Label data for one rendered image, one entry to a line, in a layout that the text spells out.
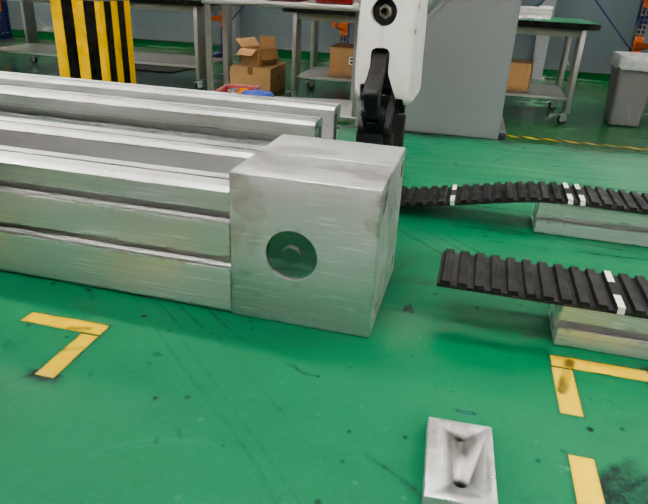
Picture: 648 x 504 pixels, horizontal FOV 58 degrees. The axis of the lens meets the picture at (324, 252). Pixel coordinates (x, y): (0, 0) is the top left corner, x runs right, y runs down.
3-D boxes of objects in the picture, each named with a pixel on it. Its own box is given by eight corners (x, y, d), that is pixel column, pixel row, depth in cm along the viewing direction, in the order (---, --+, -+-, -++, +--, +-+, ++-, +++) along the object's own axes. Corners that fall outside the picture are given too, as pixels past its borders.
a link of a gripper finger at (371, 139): (391, 108, 47) (384, 187, 50) (397, 101, 50) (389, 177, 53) (352, 104, 48) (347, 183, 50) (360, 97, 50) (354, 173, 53)
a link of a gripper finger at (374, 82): (380, 55, 44) (375, 126, 47) (396, 33, 50) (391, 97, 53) (364, 54, 44) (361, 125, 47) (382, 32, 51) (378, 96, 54)
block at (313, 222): (397, 257, 47) (410, 139, 43) (369, 338, 36) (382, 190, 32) (289, 241, 49) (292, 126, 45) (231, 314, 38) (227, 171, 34)
